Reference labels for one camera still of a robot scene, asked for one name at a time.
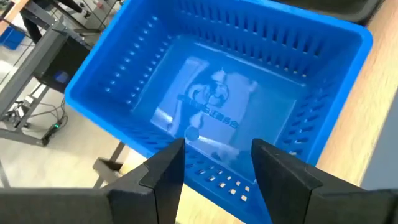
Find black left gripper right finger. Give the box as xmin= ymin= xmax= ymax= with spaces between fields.
xmin=251 ymin=138 xmax=398 ymax=224

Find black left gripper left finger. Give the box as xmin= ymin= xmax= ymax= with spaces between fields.
xmin=0 ymin=138 xmax=187 ymax=224

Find blue slotted plastic basket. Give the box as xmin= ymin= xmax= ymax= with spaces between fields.
xmin=63 ymin=0 xmax=374 ymax=224

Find black power strip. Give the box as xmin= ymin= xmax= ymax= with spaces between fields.
xmin=42 ymin=122 xmax=63 ymax=142

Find black computer with blue light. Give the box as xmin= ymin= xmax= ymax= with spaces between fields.
xmin=32 ymin=36 xmax=91 ymax=94

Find blue box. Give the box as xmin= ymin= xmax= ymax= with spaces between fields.
xmin=0 ymin=26 xmax=26 ymax=50

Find wooden desk top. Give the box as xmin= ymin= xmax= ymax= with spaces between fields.
xmin=0 ymin=0 xmax=30 ymax=35

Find grey metal desk frame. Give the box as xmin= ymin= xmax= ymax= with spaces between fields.
xmin=0 ymin=9 xmax=94 ymax=147

